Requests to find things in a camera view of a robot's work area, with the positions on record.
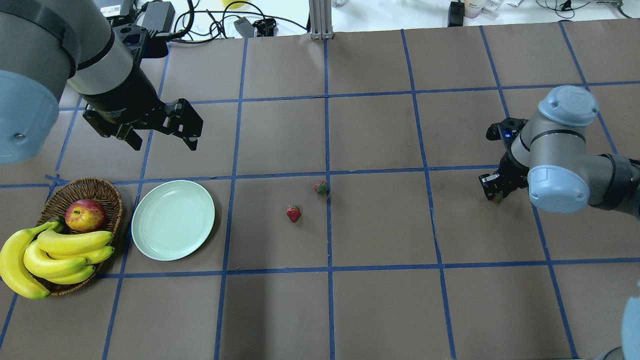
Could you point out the red strawberry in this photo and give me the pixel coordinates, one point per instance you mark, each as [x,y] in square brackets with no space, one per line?
[293,213]
[321,188]

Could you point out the light green plate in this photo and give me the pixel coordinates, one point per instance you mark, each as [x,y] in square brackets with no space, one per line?
[173,220]

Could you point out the black laptop power brick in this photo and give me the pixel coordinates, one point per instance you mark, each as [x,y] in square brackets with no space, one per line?
[157,16]

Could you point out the red apple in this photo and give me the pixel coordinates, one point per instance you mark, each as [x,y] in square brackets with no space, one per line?
[85,215]

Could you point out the white paper cup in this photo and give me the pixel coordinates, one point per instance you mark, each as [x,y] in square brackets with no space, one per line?
[473,8]

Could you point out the black power adapter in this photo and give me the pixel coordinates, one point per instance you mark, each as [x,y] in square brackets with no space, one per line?
[456,14]

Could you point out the yellow banana bunch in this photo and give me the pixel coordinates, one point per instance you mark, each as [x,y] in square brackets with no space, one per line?
[40,261]

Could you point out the aluminium frame post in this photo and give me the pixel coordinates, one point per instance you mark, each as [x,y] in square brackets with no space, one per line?
[320,18]

